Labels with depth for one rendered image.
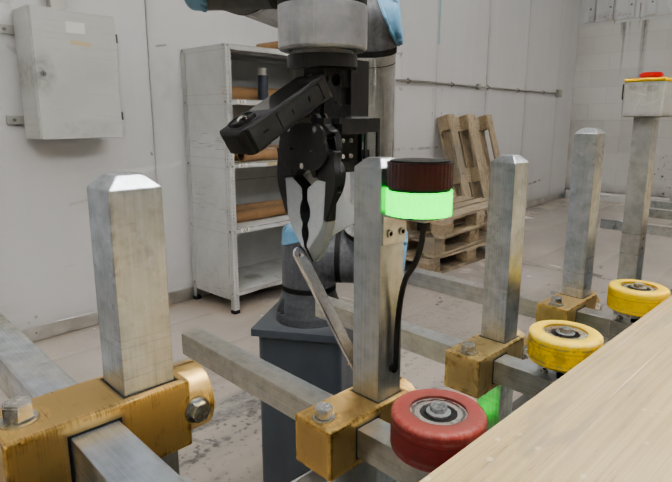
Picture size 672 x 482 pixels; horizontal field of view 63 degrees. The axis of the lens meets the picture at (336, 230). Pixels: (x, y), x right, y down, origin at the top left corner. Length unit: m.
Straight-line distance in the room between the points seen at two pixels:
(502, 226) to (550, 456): 0.34
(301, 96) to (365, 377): 0.28
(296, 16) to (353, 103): 0.11
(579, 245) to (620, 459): 0.53
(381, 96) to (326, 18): 0.74
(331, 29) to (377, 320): 0.28
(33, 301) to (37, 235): 0.35
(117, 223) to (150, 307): 0.06
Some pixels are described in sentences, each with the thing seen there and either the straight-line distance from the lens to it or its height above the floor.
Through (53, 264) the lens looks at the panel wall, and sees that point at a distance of 3.28.
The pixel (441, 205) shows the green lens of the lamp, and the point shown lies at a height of 1.07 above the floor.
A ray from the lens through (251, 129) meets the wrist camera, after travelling 0.50.
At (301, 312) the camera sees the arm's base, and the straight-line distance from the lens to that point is 1.48.
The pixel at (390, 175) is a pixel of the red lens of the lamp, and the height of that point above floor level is 1.10.
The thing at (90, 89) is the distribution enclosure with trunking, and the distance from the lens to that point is 3.04.
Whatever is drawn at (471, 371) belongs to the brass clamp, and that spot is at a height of 0.84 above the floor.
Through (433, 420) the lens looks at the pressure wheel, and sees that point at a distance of 0.49.
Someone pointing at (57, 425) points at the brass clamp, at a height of 0.97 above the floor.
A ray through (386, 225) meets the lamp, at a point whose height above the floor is 1.05.
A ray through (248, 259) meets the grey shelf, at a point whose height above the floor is 0.18.
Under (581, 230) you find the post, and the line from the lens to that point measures 0.96.
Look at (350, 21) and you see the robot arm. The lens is 0.55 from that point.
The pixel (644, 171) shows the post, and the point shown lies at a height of 1.05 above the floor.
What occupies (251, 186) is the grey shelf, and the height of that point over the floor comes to 0.69.
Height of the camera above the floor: 1.15
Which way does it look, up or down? 11 degrees down
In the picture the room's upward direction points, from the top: straight up
